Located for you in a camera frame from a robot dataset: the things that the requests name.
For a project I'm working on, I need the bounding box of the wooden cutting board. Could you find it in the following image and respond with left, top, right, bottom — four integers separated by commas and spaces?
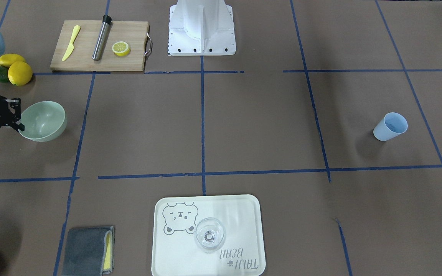
50, 21, 153, 72

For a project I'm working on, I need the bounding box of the cream bear tray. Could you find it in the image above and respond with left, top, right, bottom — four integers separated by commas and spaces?
151, 194, 266, 276

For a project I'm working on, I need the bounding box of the metal muddler black cap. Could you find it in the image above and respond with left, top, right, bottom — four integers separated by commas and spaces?
92, 15, 112, 61

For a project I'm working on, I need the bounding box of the grey folded cloth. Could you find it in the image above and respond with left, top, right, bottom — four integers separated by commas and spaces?
62, 225, 115, 276

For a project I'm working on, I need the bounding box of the light blue plastic cup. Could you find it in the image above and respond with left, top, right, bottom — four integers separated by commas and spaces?
373, 112, 408, 141

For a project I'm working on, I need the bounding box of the yellow lemon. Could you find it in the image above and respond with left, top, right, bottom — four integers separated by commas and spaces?
0, 54, 26, 68
8, 61, 33, 86

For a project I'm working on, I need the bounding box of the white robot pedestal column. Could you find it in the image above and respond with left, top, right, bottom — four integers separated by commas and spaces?
167, 0, 237, 56

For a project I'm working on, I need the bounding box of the yellow plastic knife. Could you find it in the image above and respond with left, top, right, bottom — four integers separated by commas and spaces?
61, 25, 81, 61

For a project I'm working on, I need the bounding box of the lemon half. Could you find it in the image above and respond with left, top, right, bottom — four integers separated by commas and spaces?
112, 41, 130, 57

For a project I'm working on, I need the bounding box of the clear wine glass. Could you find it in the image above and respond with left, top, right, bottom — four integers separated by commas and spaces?
195, 218, 226, 253

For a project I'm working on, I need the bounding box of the mint green bowl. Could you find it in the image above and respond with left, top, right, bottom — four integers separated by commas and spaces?
18, 101, 68, 142

